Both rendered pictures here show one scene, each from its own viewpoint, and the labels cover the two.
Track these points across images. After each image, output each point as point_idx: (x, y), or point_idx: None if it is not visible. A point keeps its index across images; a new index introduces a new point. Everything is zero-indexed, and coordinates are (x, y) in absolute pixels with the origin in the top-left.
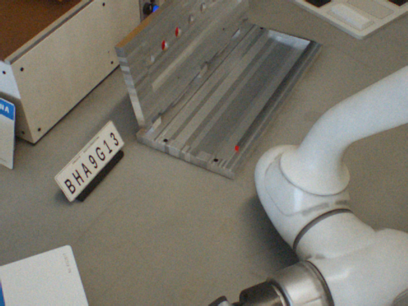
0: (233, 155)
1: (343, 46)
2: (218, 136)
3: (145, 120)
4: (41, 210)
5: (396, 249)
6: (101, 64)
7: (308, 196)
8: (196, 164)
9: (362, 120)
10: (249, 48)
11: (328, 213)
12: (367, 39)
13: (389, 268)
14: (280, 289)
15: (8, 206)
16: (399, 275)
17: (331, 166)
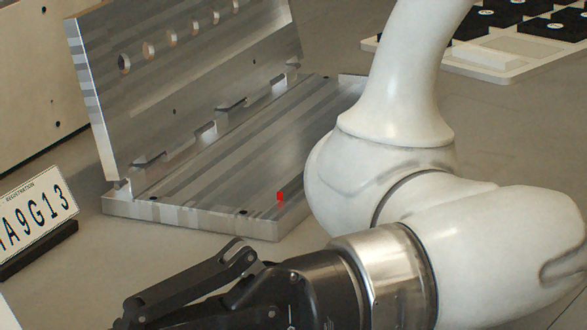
0: (274, 205)
1: (475, 94)
2: (247, 190)
3: (116, 162)
4: None
5: (532, 194)
6: (39, 120)
7: (383, 151)
8: (208, 228)
9: None
10: (304, 98)
11: (419, 172)
12: (517, 84)
13: (519, 213)
14: (339, 249)
15: None
16: (539, 225)
17: (416, 101)
